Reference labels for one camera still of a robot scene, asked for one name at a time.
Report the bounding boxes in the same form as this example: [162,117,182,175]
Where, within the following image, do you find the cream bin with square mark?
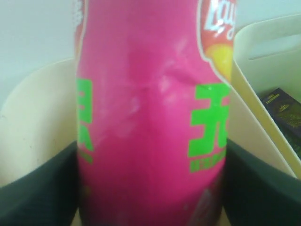
[229,14,301,178]

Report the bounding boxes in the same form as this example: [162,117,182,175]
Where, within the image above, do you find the pink Lays chips can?
[72,0,237,226]

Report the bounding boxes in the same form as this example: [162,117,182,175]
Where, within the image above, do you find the cream bin with triangle mark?
[0,59,77,186]

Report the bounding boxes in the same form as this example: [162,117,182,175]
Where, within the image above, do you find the purple milk carton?
[260,88,301,157]

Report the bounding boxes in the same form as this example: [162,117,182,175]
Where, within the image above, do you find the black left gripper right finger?
[223,139,301,226]

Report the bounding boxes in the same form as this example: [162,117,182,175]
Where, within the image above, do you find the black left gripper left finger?
[0,142,79,226]

